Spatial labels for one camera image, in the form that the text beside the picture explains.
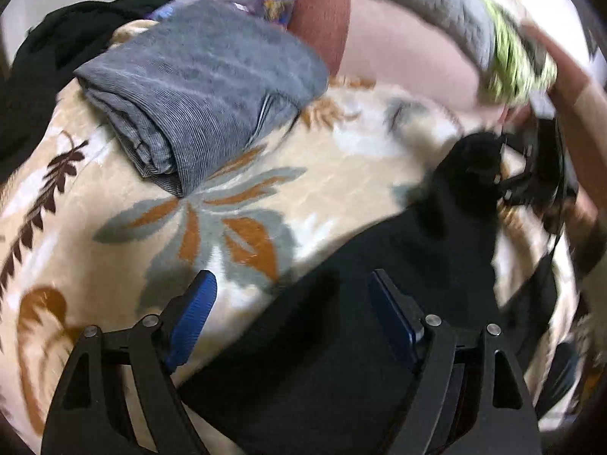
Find black sweater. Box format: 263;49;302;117
179;132;585;455

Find pink and red sofa back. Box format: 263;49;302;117
288;0;510;120

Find grey quilted pillow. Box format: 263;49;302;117
253;0;500;74

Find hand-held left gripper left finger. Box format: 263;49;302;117
42;269;219;455

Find person's right forearm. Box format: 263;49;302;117
522;24;607;209

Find blue plastic bag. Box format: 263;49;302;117
146;1;190;22

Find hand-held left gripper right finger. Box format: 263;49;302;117
369;269;542;455

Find black clothes pile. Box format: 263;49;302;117
0;0;176;166

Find small colourful box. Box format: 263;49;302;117
258;0;296;30

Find leaf print beige blanket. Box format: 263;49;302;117
0;19;586;455

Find grey folded pants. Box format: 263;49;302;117
73;0;330;198

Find green patterned cloth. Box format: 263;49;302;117
469;0;559;106

